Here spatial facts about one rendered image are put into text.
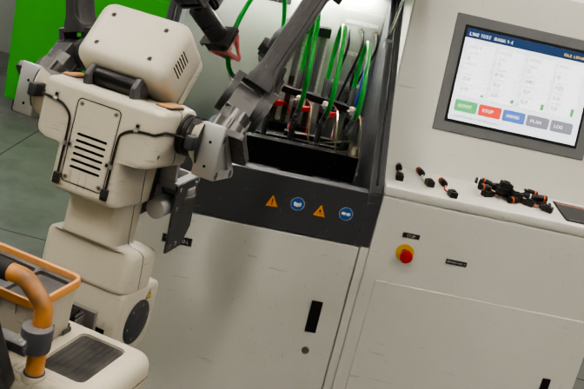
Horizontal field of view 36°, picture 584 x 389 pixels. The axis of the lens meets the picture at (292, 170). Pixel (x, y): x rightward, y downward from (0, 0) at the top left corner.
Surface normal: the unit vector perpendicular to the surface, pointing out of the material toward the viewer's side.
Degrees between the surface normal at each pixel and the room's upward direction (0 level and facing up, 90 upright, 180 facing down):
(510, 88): 76
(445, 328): 90
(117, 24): 48
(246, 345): 90
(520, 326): 90
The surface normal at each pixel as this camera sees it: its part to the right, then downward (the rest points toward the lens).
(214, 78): 0.00, 0.31
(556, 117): 0.06, 0.08
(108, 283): -0.33, 0.08
